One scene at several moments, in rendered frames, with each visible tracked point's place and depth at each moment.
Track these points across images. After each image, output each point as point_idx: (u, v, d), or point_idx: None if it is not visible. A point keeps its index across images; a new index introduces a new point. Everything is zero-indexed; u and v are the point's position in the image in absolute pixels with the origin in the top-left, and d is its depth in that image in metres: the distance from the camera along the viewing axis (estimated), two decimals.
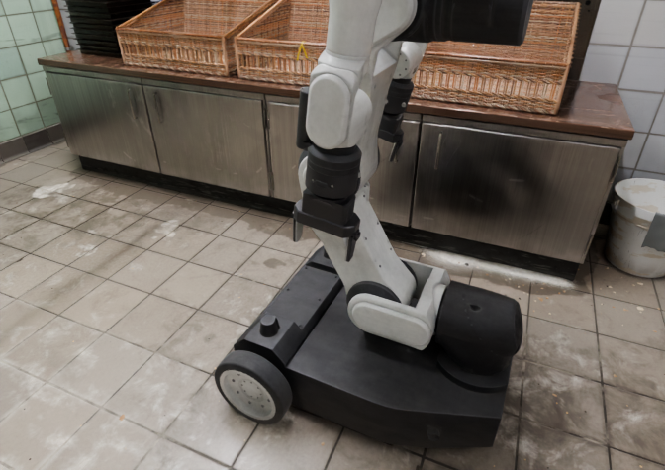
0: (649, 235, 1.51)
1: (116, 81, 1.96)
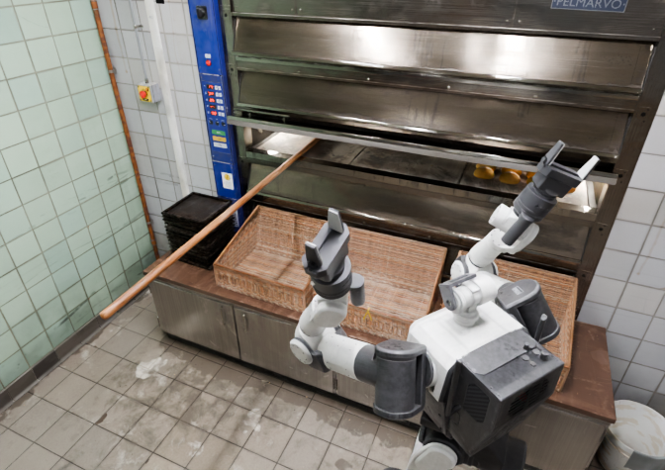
0: (629, 462, 2.02)
1: (210, 299, 2.47)
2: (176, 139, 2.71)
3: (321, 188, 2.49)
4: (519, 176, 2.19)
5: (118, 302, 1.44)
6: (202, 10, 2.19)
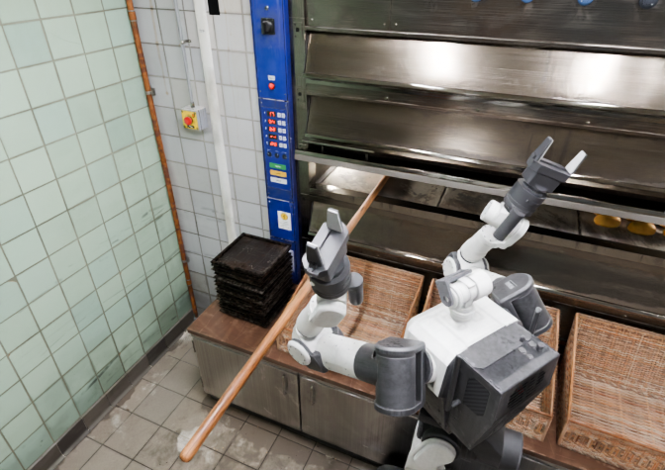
0: None
1: (269, 364, 2.08)
2: (224, 171, 2.32)
3: (400, 233, 2.10)
4: (654, 226, 1.80)
5: (201, 433, 1.05)
6: (269, 24, 1.80)
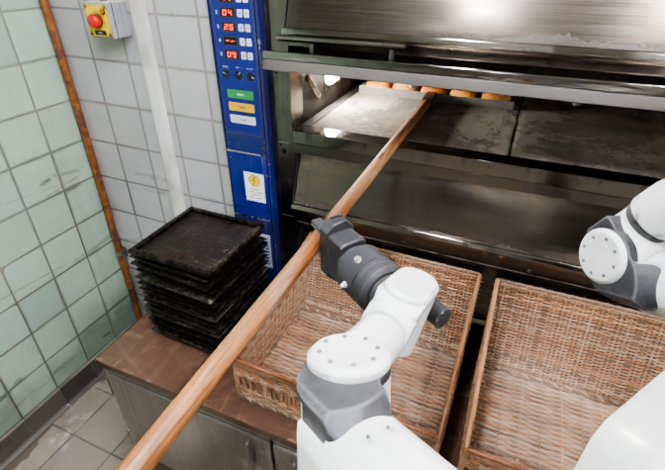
0: None
1: (225, 423, 1.25)
2: (160, 111, 1.48)
3: (442, 203, 1.26)
4: None
5: None
6: None
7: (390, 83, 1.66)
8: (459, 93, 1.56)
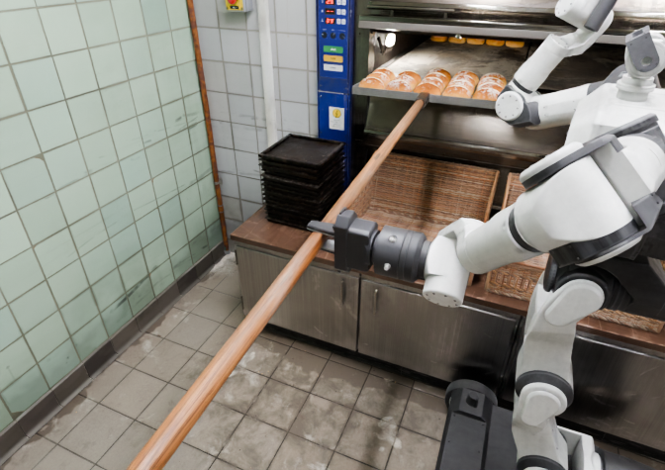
0: None
1: (326, 269, 1.84)
2: (268, 64, 2.08)
3: (473, 122, 1.86)
4: None
5: None
6: None
7: (383, 84, 1.67)
8: (452, 93, 1.56)
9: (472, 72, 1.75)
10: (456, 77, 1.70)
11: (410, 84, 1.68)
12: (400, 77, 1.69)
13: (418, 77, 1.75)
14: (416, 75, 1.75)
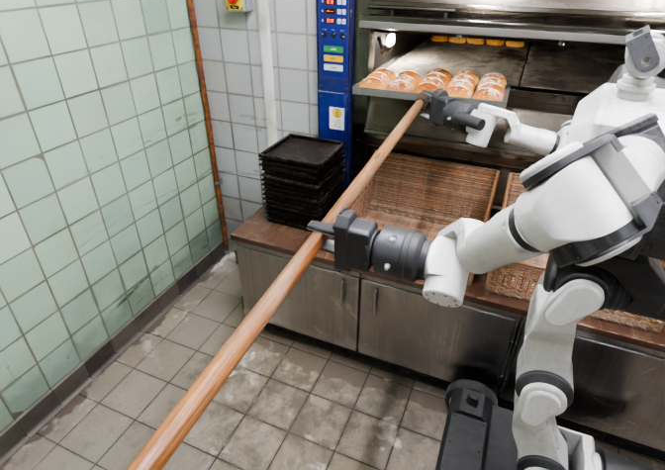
0: None
1: (327, 269, 1.84)
2: (268, 64, 2.08)
3: None
4: None
5: None
6: None
7: (383, 84, 1.67)
8: (452, 93, 1.56)
9: (472, 72, 1.75)
10: (456, 77, 1.70)
11: (410, 84, 1.68)
12: (400, 77, 1.69)
13: (418, 77, 1.75)
14: (416, 75, 1.75)
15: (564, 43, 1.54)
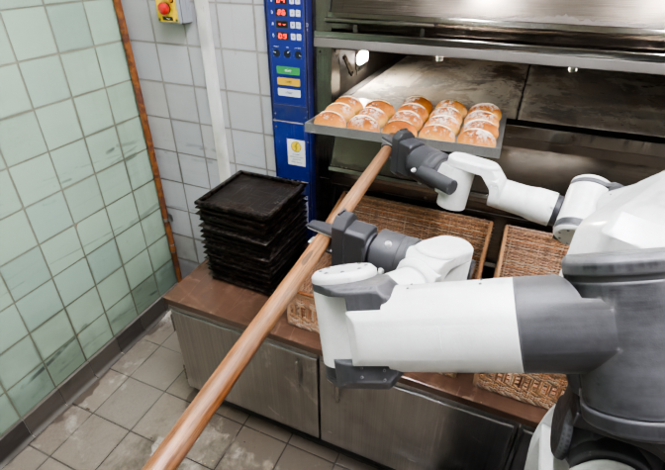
0: None
1: (277, 345, 1.48)
2: (214, 87, 1.72)
3: None
4: None
5: None
6: None
7: (344, 120, 1.31)
8: (430, 135, 1.20)
9: (458, 102, 1.38)
10: (437, 110, 1.34)
11: (378, 120, 1.32)
12: (366, 110, 1.33)
13: (390, 109, 1.39)
14: (387, 106, 1.39)
15: (576, 68, 1.17)
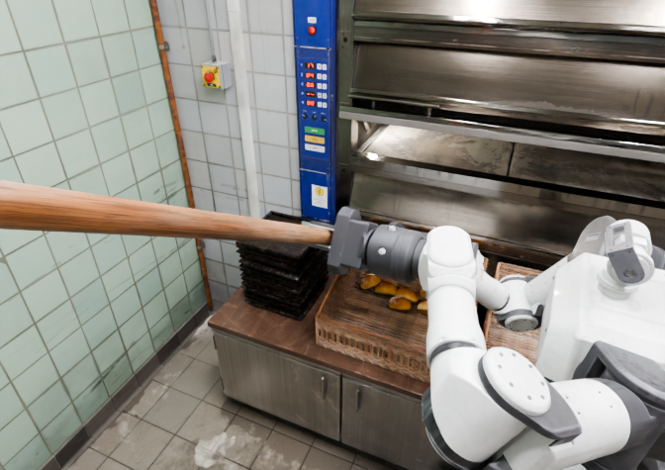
0: None
1: (306, 364, 1.76)
2: (248, 140, 2.00)
3: (460, 209, 1.78)
4: None
5: None
6: None
7: None
8: None
9: None
10: None
11: None
12: None
13: (394, 287, 1.94)
14: (393, 285, 1.95)
15: None
